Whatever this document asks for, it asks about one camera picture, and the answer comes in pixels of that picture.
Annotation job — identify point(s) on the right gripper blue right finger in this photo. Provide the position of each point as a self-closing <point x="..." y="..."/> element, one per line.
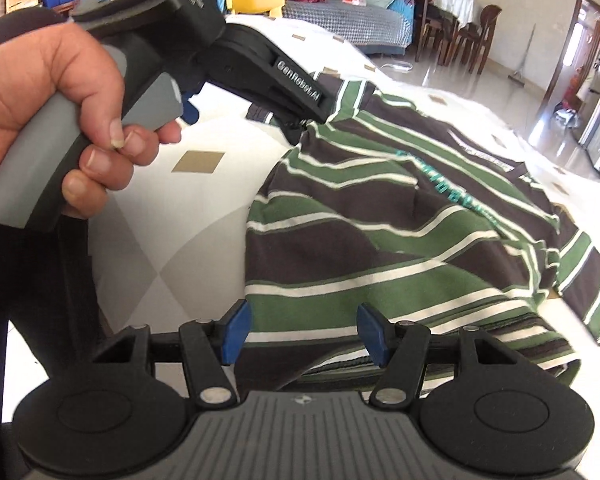
<point x="399" y="350"/>

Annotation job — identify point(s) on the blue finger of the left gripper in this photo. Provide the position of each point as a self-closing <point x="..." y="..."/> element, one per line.
<point x="257" y="113"/>
<point x="293" y="129"/>

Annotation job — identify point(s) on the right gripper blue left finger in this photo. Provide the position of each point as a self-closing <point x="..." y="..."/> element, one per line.
<point x="208" y="349"/>

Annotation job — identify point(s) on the green brown striped t-shirt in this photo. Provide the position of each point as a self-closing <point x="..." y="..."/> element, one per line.
<point x="387" y="206"/>

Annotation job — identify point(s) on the person's left hand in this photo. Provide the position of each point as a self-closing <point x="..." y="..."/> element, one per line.
<point x="76" y="117"/>

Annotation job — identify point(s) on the checkered diamond pattern tablecloth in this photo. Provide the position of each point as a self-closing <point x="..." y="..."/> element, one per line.
<point x="171" y="247"/>

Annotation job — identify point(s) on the checkered sofa bed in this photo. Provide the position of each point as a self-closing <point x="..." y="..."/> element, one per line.
<point x="371" y="29"/>

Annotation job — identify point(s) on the dining table white cloth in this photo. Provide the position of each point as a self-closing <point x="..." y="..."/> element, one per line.
<point x="465" y="11"/>

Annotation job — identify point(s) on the dark wooden dining chair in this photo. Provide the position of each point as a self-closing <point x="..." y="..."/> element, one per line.
<point x="475" y="40"/>

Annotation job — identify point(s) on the floor mop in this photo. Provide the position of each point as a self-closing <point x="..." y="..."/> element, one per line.
<point x="517" y="75"/>

